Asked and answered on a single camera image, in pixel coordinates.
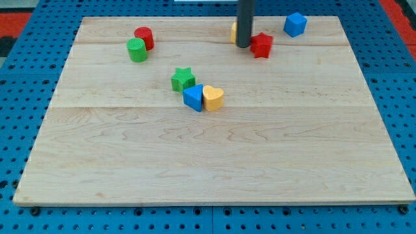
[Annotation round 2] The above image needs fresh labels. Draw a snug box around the green star block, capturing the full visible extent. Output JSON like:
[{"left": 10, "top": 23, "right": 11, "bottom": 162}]
[{"left": 171, "top": 68, "right": 196, "bottom": 94}]

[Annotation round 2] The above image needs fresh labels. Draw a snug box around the red star block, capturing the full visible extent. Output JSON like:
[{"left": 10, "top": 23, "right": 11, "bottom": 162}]
[{"left": 250, "top": 32, "right": 274, "bottom": 59}]

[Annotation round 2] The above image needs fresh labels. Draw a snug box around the light wooden board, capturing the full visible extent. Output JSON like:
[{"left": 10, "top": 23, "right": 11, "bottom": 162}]
[{"left": 14, "top": 16, "right": 415, "bottom": 207}]

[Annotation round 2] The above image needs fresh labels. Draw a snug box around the red cylinder block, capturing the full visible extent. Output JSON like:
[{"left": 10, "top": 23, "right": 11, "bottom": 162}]
[{"left": 134, "top": 27, "right": 155, "bottom": 51}]

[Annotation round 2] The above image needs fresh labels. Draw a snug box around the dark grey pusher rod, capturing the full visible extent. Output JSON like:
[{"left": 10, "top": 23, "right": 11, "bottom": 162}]
[{"left": 236, "top": 0, "right": 255, "bottom": 48}]

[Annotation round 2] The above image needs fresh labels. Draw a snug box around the green cylinder block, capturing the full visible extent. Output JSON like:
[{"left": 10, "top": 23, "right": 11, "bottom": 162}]
[{"left": 126, "top": 38, "right": 148, "bottom": 62}]

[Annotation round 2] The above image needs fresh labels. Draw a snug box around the yellow heart block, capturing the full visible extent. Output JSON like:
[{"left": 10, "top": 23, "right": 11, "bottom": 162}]
[{"left": 203, "top": 85, "right": 224, "bottom": 111}]

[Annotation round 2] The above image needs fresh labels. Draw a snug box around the blue cube block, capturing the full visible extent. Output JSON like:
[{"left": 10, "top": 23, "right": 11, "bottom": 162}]
[{"left": 283, "top": 12, "right": 307, "bottom": 38}]

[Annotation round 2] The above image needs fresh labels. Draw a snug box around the blue triangle block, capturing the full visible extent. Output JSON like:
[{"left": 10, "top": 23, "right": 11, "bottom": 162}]
[{"left": 183, "top": 84, "right": 203, "bottom": 112}]

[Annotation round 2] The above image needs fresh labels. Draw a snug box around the yellow block behind rod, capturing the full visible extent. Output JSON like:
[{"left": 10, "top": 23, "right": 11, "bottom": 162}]
[{"left": 230, "top": 22, "right": 237, "bottom": 44}]

